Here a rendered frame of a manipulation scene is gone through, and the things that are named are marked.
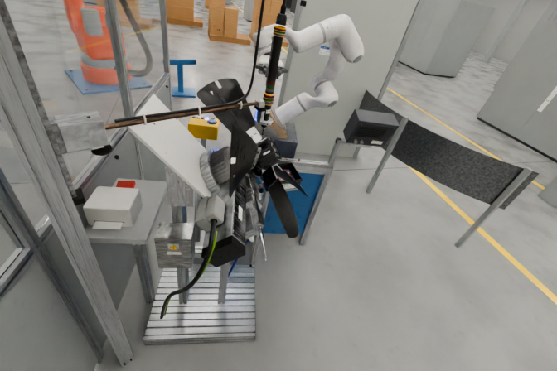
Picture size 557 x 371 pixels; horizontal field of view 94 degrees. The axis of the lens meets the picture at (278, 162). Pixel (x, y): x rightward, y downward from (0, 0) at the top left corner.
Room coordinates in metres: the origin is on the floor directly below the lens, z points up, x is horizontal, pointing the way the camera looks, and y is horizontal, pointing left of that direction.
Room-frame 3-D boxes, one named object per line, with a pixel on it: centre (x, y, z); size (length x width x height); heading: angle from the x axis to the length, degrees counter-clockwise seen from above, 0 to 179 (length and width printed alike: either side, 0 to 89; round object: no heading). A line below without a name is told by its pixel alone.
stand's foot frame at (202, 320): (0.81, 0.26, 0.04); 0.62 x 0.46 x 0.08; 103
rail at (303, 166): (1.36, 0.08, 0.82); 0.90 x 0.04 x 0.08; 103
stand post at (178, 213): (0.78, 0.39, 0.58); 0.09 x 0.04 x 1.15; 13
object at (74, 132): (0.53, 0.52, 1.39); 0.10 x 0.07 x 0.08; 138
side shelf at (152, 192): (0.76, 0.61, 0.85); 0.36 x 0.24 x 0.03; 13
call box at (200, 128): (1.28, 0.46, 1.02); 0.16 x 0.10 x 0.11; 103
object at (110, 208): (0.68, 0.62, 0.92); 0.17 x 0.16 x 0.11; 103
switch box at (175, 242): (0.70, 0.37, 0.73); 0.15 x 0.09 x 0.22; 103
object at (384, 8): (2.96, -0.44, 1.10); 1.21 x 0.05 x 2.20; 103
